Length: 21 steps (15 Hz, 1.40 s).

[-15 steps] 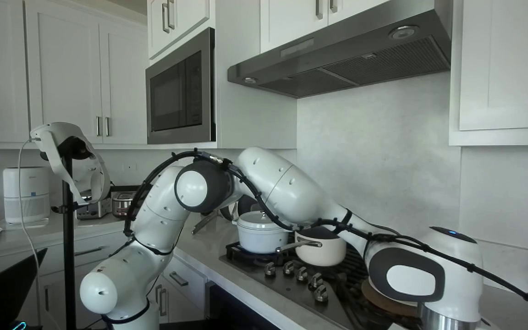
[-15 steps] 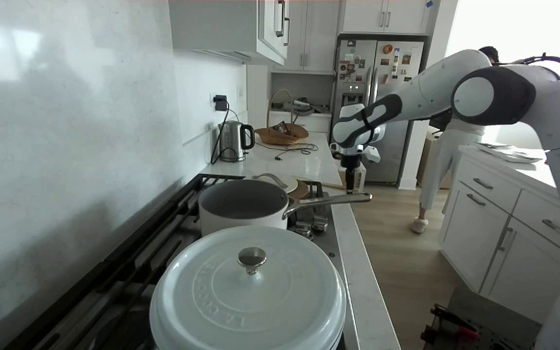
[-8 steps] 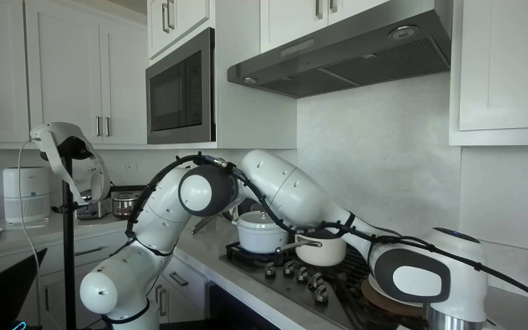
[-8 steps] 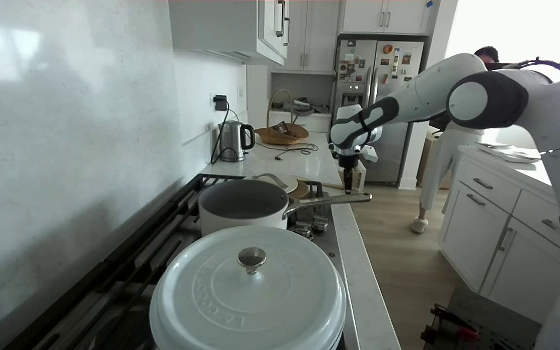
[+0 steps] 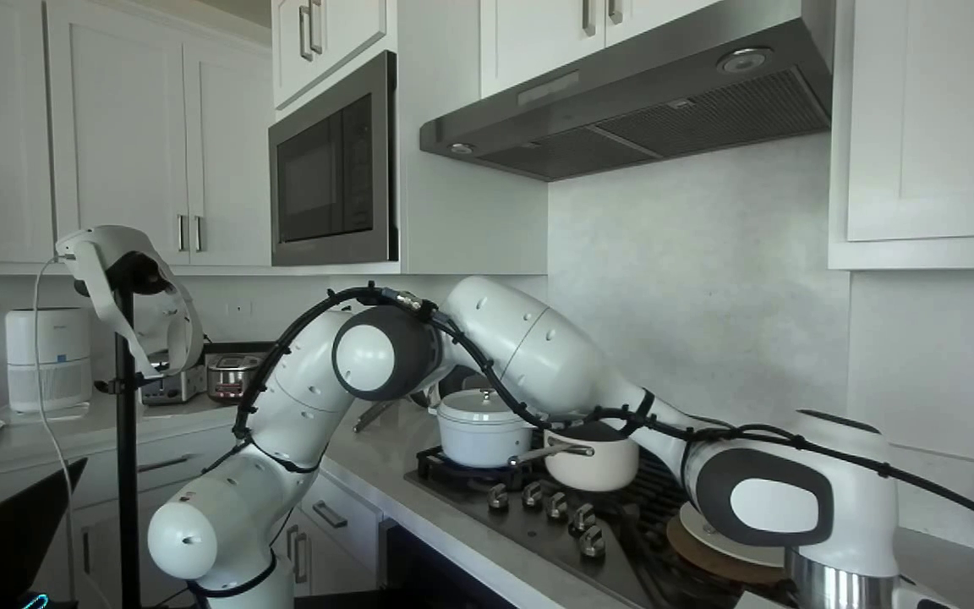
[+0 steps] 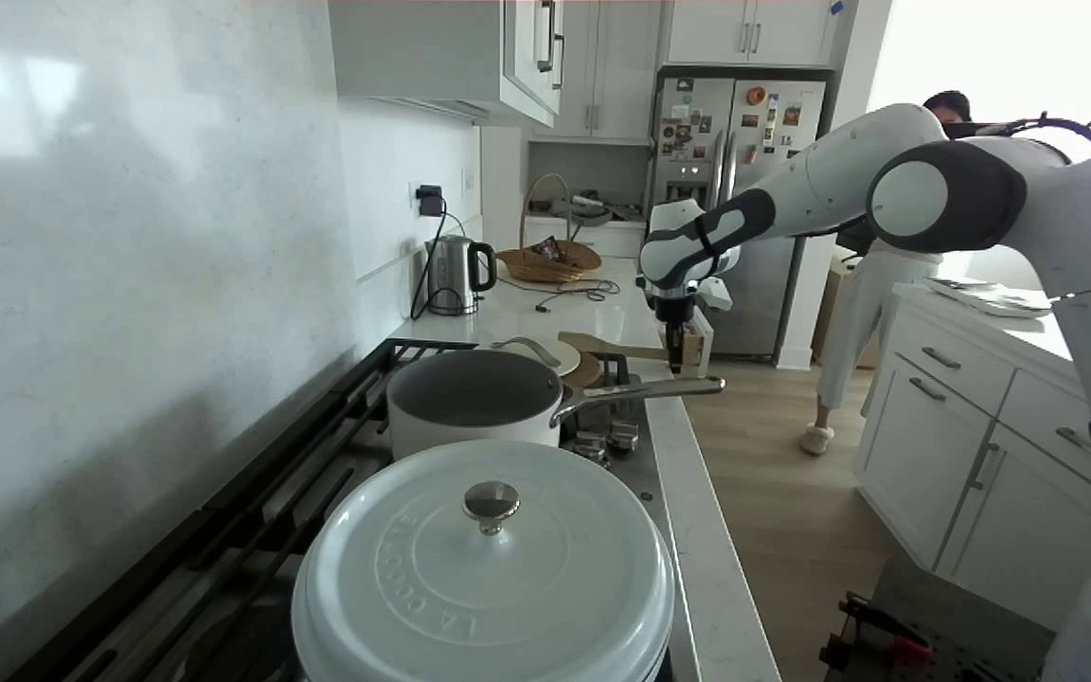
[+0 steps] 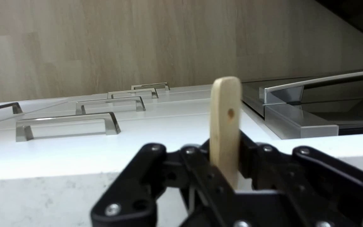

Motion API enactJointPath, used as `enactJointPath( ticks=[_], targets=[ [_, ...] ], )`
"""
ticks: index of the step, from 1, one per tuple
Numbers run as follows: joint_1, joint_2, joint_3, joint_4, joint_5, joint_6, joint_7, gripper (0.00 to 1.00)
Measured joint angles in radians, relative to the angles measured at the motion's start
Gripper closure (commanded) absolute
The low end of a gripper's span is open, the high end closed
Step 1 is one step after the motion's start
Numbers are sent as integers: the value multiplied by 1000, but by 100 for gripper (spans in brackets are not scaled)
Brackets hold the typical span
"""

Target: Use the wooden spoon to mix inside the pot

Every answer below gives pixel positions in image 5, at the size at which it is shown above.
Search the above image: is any white plate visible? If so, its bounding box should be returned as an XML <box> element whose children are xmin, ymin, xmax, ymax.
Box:
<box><xmin>678</xmin><ymin>501</ymin><xmax>785</xmax><ymax>568</ymax></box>

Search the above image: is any white upper cabinet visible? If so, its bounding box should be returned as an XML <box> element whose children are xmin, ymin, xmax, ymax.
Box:
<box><xmin>479</xmin><ymin>0</ymin><xmax>720</xmax><ymax>99</ymax></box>
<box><xmin>0</xmin><ymin>0</ymin><xmax>274</xmax><ymax>273</ymax></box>
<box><xmin>829</xmin><ymin>0</ymin><xmax>974</xmax><ymax>272</ymax></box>
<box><xmin>271</xmin><ymin>0</ymin><xmax>397</xmax><ymax>112</ymax></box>

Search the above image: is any black burner grate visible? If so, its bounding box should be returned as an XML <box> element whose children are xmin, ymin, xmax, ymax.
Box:
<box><xmin>415</xmin><ymin>445</ymin><xmax>540</xmax><ymax>495</ymax></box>

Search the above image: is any silver toaster oven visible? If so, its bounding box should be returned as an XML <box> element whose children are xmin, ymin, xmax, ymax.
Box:
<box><xmin>140</xmin><ymin>359</ymin><xmax>208</xmax><ymax>406</ymax></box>

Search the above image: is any white pot lid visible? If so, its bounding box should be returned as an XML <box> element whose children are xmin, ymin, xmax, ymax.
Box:
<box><xmin>437</xmin><ymin>388</ymin><xmax>531</xmax><ymax>425</ymax></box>

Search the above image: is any white pot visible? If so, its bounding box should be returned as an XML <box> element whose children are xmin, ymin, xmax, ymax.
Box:
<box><xmin>428</xmin><ymin>388</ymin><xmax>537</xmax><ymax>469</ymax></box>

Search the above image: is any microwave door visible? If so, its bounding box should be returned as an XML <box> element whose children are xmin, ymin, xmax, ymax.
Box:
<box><xmin>268</xmin><ymin>51</ymin><xmax>400</xmax><ymax>268</ymax></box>

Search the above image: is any black gas cooktop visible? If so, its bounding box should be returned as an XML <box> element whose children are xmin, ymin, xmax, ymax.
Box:
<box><xmin>404</xmin><ymin>443</ymin><xmax>796</xmax><ymax>609</ymax></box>

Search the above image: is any silver rice cooker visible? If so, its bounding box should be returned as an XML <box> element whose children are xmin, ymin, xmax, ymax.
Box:
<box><xmin>205</xmin><ymin>353</ymin><xmax>265</xmax><ymax>404</ymax></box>

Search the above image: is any steel range hood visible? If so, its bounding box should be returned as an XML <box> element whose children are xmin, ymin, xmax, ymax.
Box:
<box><xmin>419</xmin><ymin>0</ymin><xmax>837</xmax><ymax>183</ymax></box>

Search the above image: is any silver utensil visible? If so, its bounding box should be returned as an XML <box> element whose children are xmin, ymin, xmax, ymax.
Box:
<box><xmin>353</xmin><ymin>398</ymin><xmax>400</xmax><ymax>435</ymax></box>

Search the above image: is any black laptop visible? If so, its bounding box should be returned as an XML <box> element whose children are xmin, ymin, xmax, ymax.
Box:
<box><xmin>0</xmin><ymin>457</ymin><xmax>90</xmax><ymax>609</ymax></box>

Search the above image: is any white air purifier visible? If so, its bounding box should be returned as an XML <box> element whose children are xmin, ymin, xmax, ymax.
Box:
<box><xmin>5</xmin><ymin>308</ymin><xmax>94</xmax><ymax>414</ymax></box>

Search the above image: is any black oven door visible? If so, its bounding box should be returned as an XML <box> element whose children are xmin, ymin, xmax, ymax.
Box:
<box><xmin>380</xmin><ymin>523</ymin><xmax>496</xmax><ymax>609</ymax></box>

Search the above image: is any white headset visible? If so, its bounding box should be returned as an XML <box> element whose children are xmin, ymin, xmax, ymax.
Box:
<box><xmin>56</xmin><ymin>225</ymin><xmax>205</xmax><ymax>378</ymax></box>

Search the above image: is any white cable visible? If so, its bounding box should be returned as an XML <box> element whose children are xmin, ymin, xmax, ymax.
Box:
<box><xmin>33</xmin><ymin>252</ymin><xmax>82</xmax><ymax>603</ymax></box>

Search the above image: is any black stand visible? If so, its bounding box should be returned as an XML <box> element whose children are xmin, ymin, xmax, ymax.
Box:
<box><xmin>95</xmin><ymin>269</ymin><xmax>146</xmax><ymax>609</ymax></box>

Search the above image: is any white saucepan with steel handle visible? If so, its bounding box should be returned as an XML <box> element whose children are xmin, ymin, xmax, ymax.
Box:
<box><xmin>507</xmin><ymin>420</ymin><xmax>641</xmax><ymax>494</ymax></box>

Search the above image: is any round wooden trivet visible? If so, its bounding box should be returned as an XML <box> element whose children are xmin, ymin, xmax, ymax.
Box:
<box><xmin>665</xmin><ymin>515</ymin><xmax>793</xmax><ymax>587</ymax></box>

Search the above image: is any white drawer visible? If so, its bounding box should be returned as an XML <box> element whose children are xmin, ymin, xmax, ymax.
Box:
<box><xmin>64</xmin><ymin>423</ymin><xmax>244</xmax><ymax>508</ymax></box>
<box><xmin>299</xmin><ymin>474</ymin><xmax>385</xmax><ymax>552</ymax></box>

